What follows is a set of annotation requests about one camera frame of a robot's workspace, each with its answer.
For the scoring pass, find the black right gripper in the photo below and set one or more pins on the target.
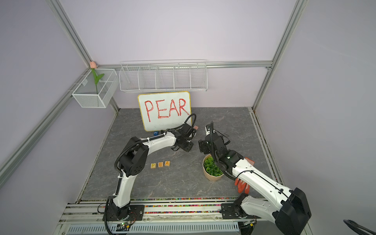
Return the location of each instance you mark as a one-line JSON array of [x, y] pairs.
[[203, 146]]

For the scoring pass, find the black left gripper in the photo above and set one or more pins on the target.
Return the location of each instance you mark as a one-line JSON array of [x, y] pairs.
[[189, 147]]

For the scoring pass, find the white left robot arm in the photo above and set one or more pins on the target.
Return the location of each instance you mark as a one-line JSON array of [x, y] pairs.
[[132, 161]]

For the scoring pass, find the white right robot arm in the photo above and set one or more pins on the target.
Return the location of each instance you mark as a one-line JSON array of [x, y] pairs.
[[288, 209]]

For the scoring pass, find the whiteboard with red PEAR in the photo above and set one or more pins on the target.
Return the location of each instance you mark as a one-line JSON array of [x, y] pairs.
[[161, 111]]

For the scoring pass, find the paper cup with green plant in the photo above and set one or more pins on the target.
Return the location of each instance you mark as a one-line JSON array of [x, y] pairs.
[[211, 171]]

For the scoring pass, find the small white mesh basket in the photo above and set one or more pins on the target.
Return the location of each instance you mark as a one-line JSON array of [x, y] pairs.
[[85, 93]]

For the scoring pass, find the artificial pink tulip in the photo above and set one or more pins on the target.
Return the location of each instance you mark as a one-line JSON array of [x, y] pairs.
[[97, 77]]

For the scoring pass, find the long white wire basket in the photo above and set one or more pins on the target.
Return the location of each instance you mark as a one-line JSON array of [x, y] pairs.
[[163, 75]]

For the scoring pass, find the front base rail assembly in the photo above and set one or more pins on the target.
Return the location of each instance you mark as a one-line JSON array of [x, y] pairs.
[[162, 216]]

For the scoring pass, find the aluminium frame rail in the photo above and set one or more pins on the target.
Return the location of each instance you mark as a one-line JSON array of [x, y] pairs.
[[43, 58]]

